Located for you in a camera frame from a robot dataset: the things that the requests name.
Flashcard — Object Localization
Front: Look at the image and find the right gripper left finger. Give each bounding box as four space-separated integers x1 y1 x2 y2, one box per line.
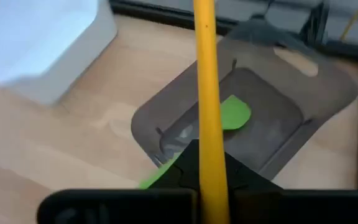
37 139 200 224

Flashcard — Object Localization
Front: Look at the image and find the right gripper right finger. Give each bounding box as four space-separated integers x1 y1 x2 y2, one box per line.
224 151 358 224

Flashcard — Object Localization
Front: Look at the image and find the green silicone spatula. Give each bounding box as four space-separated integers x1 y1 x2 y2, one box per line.
138 95 252 190

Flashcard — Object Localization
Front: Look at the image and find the yellow silicone spatula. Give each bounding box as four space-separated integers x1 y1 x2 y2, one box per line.
193 0 231 224

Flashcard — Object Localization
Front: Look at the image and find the gray translucent plastic bin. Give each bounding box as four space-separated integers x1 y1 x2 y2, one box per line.
131 20 358 181

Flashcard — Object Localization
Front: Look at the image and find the small white plastic bin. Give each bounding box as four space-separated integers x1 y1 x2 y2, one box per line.
0 0 118 105

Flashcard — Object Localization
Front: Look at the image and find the hanging yellow cable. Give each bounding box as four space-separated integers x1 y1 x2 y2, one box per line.
339 0 358 41

